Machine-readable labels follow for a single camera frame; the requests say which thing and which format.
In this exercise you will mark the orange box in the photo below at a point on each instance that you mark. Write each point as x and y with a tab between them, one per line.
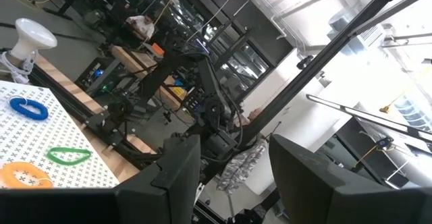
157	49

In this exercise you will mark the background wooden table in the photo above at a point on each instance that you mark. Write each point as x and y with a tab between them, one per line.
135	60

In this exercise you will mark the light orange coil wristband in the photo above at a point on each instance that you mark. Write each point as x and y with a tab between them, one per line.
23	165

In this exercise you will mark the grey metal rail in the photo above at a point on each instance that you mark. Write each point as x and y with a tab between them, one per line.
371	117

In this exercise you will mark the small black camera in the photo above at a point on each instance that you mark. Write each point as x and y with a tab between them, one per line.
305	62

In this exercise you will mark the green rubber band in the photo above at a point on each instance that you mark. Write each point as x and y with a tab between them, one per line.
49	155

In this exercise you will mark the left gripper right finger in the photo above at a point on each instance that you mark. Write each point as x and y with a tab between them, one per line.
300	183

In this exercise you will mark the blue coil wristband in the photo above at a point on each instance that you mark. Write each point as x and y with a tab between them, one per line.
30	114

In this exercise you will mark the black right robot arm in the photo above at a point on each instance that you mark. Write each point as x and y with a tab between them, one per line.
211	82

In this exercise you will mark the white light bulb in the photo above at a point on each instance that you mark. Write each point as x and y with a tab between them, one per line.
32	36

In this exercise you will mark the person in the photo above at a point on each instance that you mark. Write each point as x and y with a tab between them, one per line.
143	25
241	165

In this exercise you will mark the round wooden lamp base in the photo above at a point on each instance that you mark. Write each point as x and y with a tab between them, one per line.
9	63

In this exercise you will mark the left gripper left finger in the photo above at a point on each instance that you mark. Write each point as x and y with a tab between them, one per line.
168	190

